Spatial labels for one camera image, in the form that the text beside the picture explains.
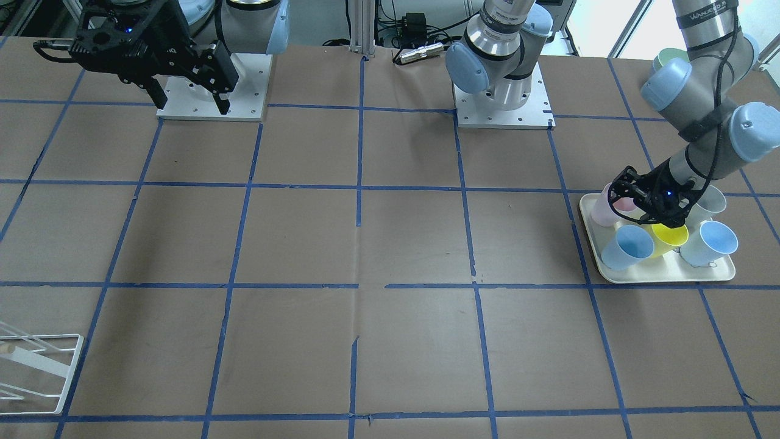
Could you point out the green and blue bowls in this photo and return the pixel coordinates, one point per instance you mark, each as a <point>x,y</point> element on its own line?
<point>665,56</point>

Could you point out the yellow plastic cup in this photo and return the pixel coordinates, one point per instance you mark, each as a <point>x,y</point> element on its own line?
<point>666,239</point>

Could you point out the silver cylindrical connector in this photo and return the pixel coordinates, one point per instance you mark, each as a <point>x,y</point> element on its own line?
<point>408,56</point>

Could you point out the cream plastic tray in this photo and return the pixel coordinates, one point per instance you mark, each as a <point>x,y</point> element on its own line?
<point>668,268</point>

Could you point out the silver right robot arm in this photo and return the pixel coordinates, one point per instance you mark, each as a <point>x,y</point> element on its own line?
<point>250,27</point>

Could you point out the grey plastic cup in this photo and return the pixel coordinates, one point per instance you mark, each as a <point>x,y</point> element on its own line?
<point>709,205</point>

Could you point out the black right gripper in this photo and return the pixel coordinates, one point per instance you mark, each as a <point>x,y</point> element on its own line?
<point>168,38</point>

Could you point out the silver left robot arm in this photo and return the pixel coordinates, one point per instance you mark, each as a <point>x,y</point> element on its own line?
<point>500,49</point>

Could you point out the pink plastic cup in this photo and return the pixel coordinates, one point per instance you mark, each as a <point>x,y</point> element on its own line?
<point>602,212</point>

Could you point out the light blue plastic cup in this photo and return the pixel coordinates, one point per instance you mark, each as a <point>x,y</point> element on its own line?
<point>711,241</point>

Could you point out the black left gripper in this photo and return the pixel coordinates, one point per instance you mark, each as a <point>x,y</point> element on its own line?
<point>660,183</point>

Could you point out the cream plastic cup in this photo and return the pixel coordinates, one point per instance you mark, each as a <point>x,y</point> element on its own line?
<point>637,215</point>

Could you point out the aluminium frame post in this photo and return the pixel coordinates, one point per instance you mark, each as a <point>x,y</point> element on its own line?
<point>362,21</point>

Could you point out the white wire dish rack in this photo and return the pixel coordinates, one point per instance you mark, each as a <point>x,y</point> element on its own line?
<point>38,371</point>

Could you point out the black power adapter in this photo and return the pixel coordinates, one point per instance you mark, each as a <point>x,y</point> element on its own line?
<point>413,23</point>

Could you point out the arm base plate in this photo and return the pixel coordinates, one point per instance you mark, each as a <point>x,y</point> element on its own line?
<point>510,104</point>
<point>187,101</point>

